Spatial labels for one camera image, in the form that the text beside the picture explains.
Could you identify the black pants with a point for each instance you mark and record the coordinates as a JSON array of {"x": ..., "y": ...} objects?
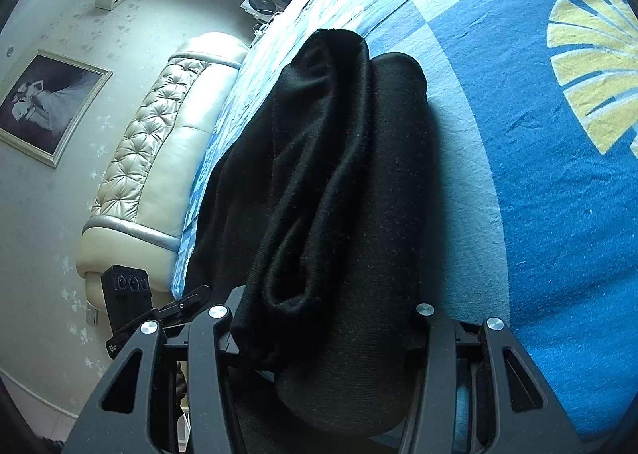
[{"x": 324, "y": 185}]

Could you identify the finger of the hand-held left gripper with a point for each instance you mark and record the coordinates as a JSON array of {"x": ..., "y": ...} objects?
[{"x": 187, "y": 303}]

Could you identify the cream leather headboard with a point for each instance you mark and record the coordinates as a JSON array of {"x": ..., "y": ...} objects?
[{"x": 164, "y": 125}]

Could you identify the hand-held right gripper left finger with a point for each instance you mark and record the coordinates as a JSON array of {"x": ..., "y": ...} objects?
[{"x": 209, "y": 359}]

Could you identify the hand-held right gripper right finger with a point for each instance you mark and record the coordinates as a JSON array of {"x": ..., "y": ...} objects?
[{"x": 428, "y": 334}]

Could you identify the framed black-and-white picture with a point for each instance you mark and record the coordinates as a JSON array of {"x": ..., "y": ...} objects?
[{"x": 45, "y": 100}]

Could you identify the blue patterned bedsheet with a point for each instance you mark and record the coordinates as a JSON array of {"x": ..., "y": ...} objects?
[{"x": 523, "y": 135}]

